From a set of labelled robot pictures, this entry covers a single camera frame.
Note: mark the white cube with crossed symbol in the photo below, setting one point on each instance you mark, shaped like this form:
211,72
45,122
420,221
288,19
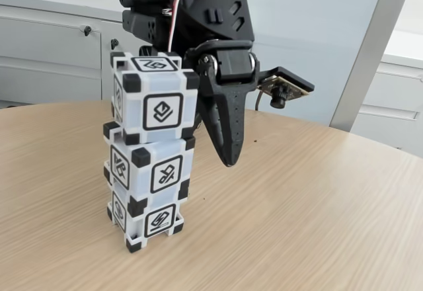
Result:
165,172

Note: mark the white cube with lightning symbol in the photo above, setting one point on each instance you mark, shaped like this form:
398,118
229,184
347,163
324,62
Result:
158,225

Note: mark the white cube with layers symbol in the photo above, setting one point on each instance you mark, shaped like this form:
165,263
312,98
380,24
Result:
162,109

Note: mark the camera board on black mount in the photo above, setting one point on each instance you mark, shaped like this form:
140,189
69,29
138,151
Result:
287,84

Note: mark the black cabinet key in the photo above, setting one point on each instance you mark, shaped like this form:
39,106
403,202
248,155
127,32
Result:
114,43
88,30

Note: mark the white low cabinet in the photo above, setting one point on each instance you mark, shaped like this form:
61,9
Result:
49,56

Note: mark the grey metal post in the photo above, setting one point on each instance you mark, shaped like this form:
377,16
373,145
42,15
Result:
373,49

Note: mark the white drawer cabinet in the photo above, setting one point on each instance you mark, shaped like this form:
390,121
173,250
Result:
393,96

